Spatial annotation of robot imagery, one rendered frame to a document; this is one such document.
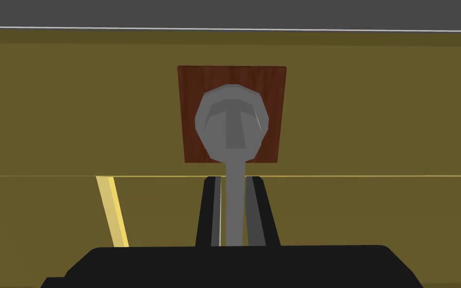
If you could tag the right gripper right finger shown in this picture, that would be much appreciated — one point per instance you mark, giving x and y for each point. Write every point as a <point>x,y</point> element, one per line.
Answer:
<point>260,216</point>

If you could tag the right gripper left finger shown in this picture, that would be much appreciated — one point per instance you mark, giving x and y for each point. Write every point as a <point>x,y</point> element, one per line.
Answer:
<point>208,216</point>

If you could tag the grey spoon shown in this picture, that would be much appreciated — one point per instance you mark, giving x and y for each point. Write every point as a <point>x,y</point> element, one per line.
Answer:
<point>232,124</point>

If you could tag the brown wooden square board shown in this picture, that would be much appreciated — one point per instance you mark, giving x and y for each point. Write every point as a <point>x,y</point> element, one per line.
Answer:
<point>190,92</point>

